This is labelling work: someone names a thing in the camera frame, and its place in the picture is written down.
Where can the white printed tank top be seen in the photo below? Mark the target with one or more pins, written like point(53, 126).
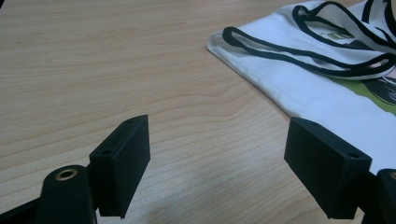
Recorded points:
point(311, 93)

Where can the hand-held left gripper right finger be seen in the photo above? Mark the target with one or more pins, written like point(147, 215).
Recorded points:
point(323, 168)

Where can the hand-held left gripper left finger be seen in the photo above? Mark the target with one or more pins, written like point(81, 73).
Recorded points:
point(121, 174)

